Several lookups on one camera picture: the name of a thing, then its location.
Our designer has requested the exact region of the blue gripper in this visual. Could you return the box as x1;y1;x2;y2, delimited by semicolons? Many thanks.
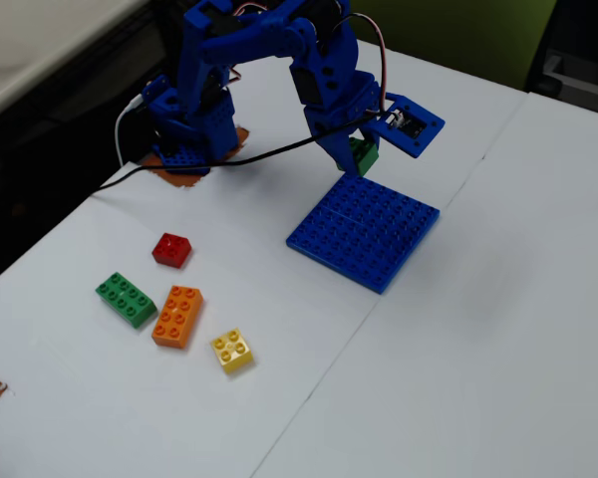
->
302;69;383;173

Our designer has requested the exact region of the green 2x2 block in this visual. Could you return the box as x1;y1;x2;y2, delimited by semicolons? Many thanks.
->
347;136;381;178

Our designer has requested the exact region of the red 2x2 block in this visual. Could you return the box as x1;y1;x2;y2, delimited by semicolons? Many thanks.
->
151;232;193;270

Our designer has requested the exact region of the yellow 2x2 block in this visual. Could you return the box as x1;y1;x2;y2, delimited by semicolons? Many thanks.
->
209;327;255;375

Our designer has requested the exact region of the orange 2x4 block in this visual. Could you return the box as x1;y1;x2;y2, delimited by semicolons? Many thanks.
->
150;285;204;351

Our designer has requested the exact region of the green 2x4 block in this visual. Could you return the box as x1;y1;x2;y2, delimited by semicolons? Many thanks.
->
95;272;158;330

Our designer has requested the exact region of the blue studded mounting plate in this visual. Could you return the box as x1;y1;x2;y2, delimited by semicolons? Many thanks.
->
153;143;213;177

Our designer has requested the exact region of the white side table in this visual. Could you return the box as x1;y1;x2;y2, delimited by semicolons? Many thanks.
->
0;0;149;126

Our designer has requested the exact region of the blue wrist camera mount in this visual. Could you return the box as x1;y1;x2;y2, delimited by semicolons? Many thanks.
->
373;92;447;160

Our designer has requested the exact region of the blue 8x8 studded base plate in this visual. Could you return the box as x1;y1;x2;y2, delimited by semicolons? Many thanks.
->
285;170;442;296

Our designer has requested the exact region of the red white servo wire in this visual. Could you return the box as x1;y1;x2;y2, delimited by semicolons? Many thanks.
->
349;12;393;114

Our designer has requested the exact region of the black camera cable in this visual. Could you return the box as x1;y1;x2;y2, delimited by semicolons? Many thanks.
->
92;113;396;193

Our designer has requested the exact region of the white cable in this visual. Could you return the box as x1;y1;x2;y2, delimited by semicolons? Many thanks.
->
114;96;147;165

